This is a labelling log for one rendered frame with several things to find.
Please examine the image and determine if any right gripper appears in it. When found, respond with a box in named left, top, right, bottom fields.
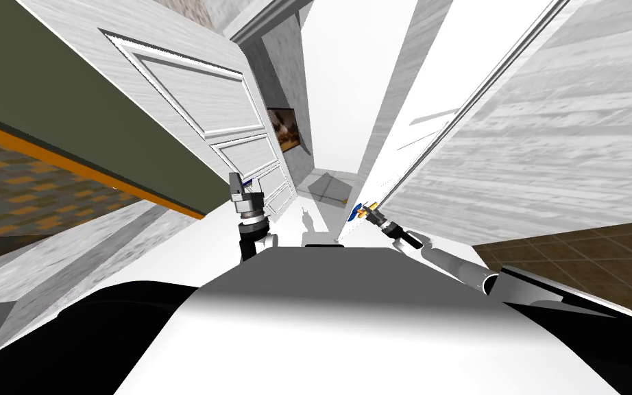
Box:
left=363, top=208, right=389, bottom=228

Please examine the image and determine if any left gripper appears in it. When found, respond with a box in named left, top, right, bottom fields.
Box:
left=228, top=171, right=265, bottom=205

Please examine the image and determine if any white panelled door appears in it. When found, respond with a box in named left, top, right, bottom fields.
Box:
left=16, top=0, right=298, bottom=222

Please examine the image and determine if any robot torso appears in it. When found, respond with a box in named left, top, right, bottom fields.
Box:
left=112, top=243, right=625, bottom=395

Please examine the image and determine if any plain white door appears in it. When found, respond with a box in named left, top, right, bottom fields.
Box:
left=337, top=0, right=565, bottom=243

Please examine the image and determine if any brown wall picture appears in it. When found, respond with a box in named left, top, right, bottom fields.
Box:
left=267, top=107, right=302, bottom=154

